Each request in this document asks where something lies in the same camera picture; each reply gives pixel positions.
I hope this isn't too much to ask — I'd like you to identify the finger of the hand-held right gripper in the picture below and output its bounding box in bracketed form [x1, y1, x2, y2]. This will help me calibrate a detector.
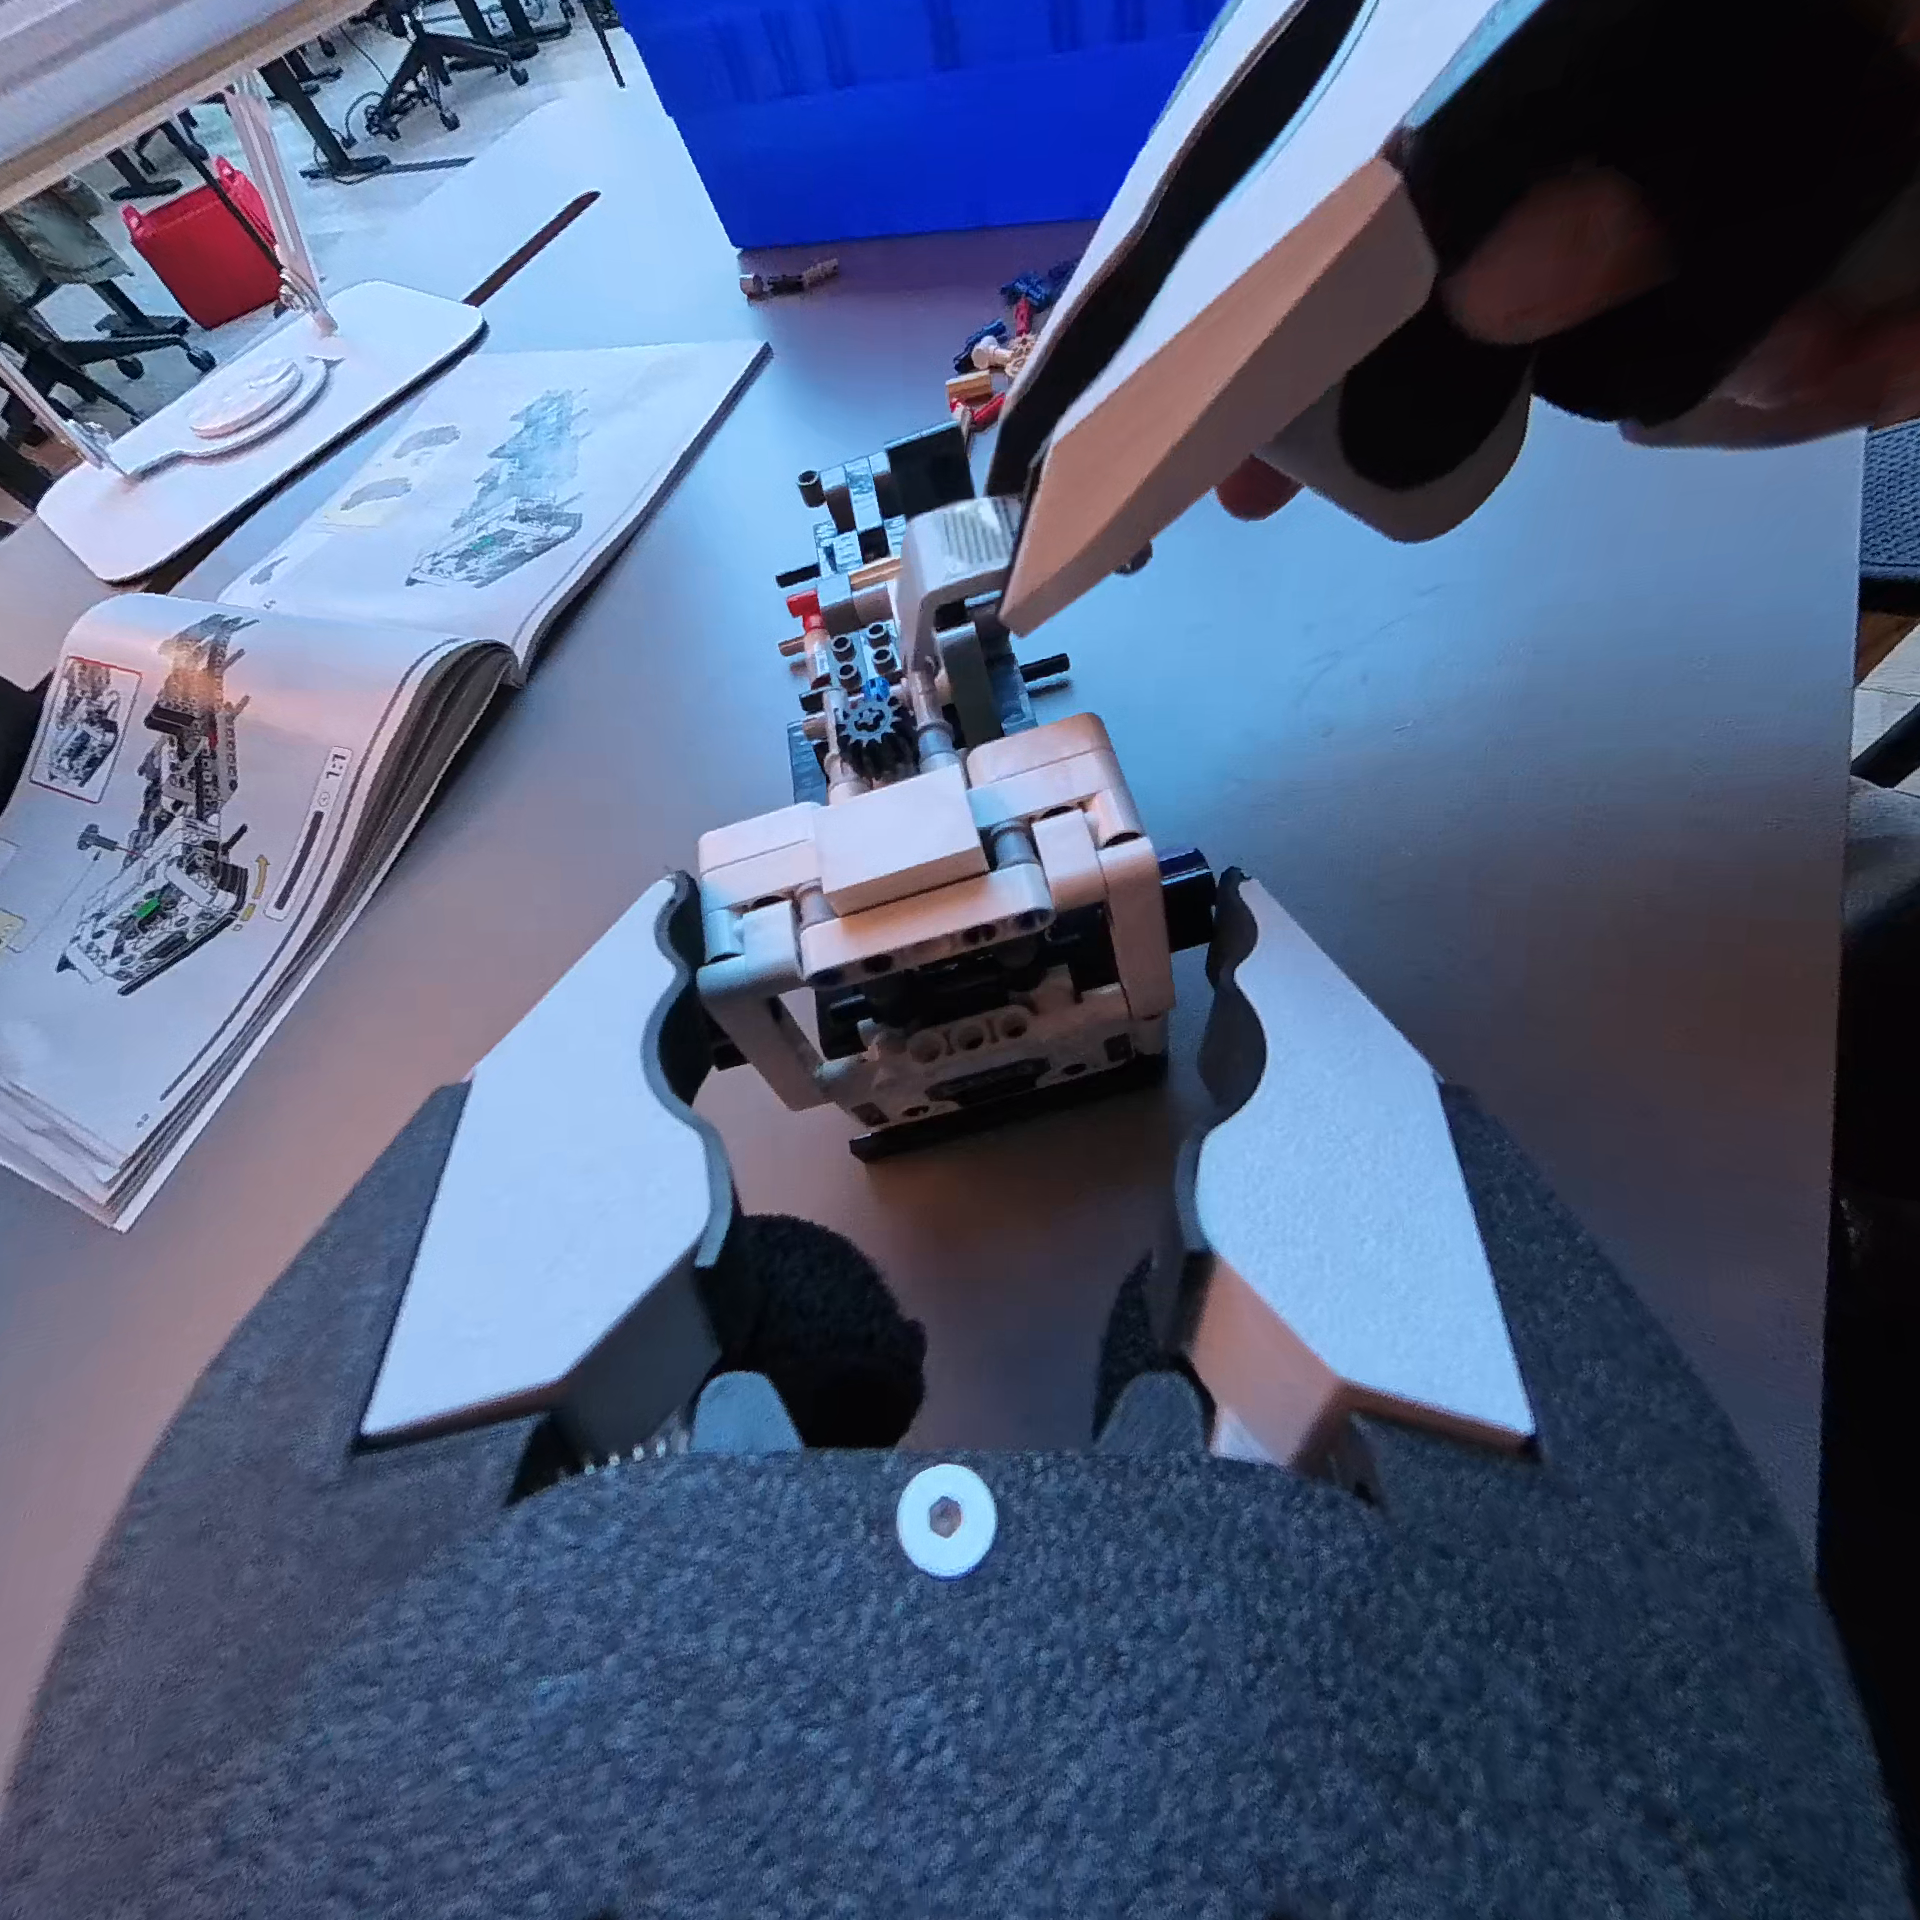
[994, 145, 1447, 637]
[978, 0, 1445, 503]

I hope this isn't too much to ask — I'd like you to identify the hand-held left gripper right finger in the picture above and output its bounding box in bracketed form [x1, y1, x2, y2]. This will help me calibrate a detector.
[1170, 864, 1540, 1483]

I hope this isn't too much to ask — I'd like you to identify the person's right hand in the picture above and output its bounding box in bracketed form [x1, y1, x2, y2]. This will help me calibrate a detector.
[1213, 155, 1920, 521]

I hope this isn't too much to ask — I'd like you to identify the pile of small lego pins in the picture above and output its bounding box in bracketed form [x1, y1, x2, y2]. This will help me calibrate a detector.
[944, 257, 1086, 439]

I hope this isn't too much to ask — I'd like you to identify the open instruction booklet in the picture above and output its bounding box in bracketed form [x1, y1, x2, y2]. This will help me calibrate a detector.
[0, 335, 774, 1231]

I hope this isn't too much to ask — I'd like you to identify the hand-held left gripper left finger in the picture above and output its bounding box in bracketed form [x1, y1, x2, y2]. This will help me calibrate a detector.
[355, 869, 739, 1453]

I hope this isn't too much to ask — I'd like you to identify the grey lego panel piece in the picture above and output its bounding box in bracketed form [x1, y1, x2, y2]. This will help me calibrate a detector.
[891, 497, 1040, 729]

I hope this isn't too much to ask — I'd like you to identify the lego truck chassis model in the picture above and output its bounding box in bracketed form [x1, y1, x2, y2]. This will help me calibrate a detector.
[691, 420, 1217, 1163]

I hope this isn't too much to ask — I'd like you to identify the wooden document holder stand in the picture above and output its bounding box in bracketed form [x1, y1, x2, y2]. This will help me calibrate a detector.
[0, 0, 490, 587]

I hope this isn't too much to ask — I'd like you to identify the blue plastic bin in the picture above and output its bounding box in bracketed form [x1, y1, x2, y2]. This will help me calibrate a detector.
[611, 0, 1248, 252]

